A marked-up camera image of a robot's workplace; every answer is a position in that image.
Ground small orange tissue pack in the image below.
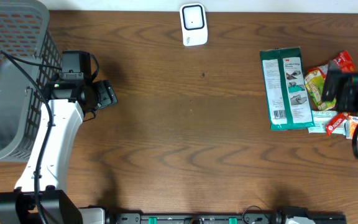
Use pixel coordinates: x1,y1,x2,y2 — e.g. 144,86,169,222
345,115,358,140

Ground small red Nescafe packet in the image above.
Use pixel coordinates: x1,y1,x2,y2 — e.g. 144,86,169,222
325,112,349,136

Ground red snack bag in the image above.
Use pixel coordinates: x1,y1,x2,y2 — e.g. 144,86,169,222
308,50,356,76

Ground yellow green juice carton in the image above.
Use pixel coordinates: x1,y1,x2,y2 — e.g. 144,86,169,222
305,68,336,111

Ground light green wet wipes pack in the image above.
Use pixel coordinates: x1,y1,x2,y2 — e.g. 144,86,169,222
308,111,346,136

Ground dark green packet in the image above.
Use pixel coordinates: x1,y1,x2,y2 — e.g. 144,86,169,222
260,47,314,131

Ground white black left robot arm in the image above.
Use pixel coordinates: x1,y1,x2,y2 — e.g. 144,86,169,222
0,80,117,223

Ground white barcode scanner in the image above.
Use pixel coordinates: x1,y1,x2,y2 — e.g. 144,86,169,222
179,3,208,47

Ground grey plastic shopping basket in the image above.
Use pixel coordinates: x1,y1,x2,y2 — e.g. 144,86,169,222
0,1,62,162

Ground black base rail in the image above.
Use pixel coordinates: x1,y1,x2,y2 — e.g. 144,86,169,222
79,205,347,224

